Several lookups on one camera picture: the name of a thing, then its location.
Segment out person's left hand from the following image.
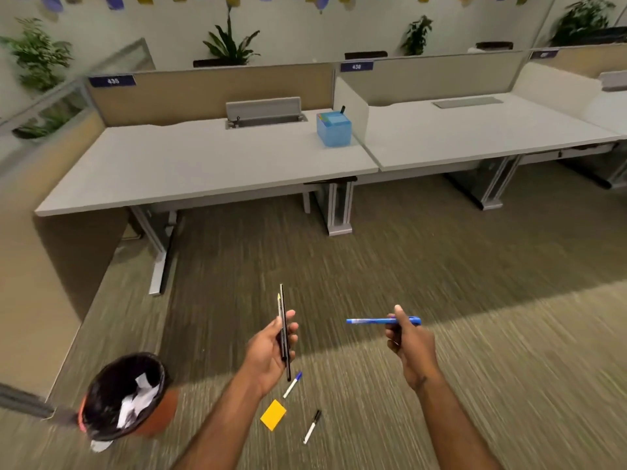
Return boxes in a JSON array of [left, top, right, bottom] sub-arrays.
[[243, 310, 300, 397]]

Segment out person's right hand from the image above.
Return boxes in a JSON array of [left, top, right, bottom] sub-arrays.
[[385, 305, 440, 392]]

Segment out person's right forearm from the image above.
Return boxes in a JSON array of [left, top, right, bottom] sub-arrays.
[[413, 372, 505, 470]]

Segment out person's left forearm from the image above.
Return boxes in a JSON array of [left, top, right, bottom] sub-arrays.
[[171, 371, 268, 470]]

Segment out yellow sticky note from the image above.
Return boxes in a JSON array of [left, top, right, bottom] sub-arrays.
[[260, 399, 288, 431]]

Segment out white pen with black cap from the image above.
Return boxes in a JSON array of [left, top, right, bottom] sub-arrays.
[[303, 410, 322, 445]]

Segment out grey metal desk leg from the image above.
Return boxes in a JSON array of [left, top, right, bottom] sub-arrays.
[[558, 141, 627, 190], [129, 205, 180, 296], [443, 155, 523, 211], [316, 181, 356, 237]]

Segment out crumpled white paper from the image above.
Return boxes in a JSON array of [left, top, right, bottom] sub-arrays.
[[117, 373, 160, 430]]

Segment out orange bin with black liner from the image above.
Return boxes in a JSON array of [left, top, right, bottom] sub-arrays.
[[77, 352, 179, 442]]

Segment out long white office desk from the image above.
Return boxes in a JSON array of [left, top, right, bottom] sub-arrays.
[[365, 93, 625, 173]]

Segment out blue translucent desk organizer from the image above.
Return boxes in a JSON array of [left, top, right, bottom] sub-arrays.
[[316, 110, 353, 148]]

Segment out white side divider panel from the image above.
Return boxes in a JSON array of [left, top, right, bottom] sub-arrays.
[[333, 76, 370, 145]]

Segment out grey-beige desk partition panel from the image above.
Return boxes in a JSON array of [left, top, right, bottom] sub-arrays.
[[338, 50, 528, 107]]

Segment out beige desk partition panel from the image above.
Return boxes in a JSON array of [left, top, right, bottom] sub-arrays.
[[87, 62, 337, 128]]

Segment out grey metal bar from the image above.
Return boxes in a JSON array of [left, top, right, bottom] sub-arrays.
[[0, 383, 79, 426]]

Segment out white corner desk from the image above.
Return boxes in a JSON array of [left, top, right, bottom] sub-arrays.
[[512, 61, 627, 138]]

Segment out small green leafy plant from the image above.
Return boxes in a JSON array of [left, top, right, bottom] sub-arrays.
[[401, 15, 434, 56]]

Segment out long-leaf green plant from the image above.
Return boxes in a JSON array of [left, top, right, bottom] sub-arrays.
[[202, 4, 261, 66]]

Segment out glass partition screen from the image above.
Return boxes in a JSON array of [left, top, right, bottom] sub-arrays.
[[0, 38, 157, 164]]

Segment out large dark green plant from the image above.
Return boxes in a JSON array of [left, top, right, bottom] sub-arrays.
[[551, 0, 619, 47]]

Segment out bushy green plant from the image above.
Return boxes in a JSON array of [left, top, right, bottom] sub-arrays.
[[0, 17, 74, 93]]

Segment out raised grey cable tray lid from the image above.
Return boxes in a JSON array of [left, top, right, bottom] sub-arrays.
[[225, 97, 308, 130]]

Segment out beige side wall panel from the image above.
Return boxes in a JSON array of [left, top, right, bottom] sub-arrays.
[[0, 110, 132, 403]]

